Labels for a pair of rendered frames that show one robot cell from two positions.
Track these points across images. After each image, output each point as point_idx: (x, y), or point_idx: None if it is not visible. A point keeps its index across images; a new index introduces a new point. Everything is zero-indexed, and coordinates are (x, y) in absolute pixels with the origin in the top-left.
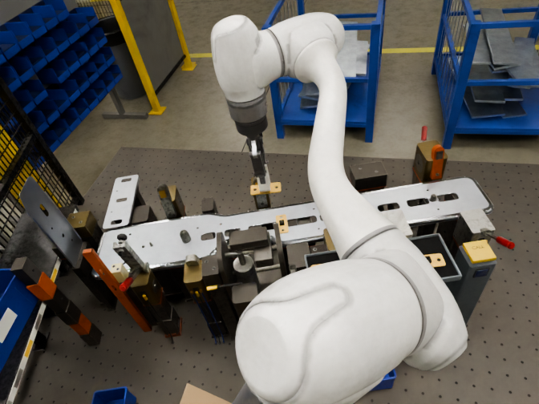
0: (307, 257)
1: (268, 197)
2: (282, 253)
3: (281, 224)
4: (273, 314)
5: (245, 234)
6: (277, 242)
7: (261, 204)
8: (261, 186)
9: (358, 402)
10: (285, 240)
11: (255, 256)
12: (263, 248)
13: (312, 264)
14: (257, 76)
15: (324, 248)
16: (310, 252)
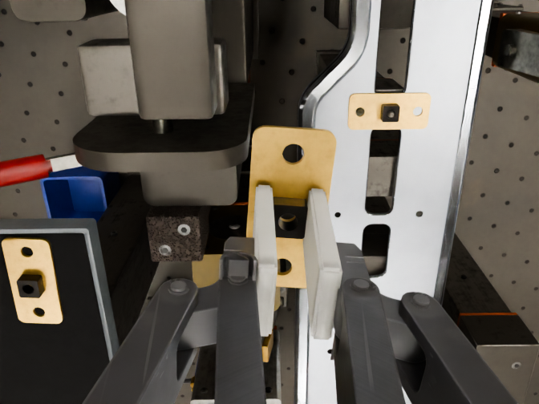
0: (83, 233)
1: (527, 77)
2: (81, 164)
3: (381, 111)
4: None
5: (175, 18)
6: (115, 159)
7: (508, 46)
8: (254, 220)
9: (45, 152)
10: (312, 116)
11: (99, 49)
12: (134, 85)
13: (53, 243)
14: None
15: (182, 254)
16: (176, 216)
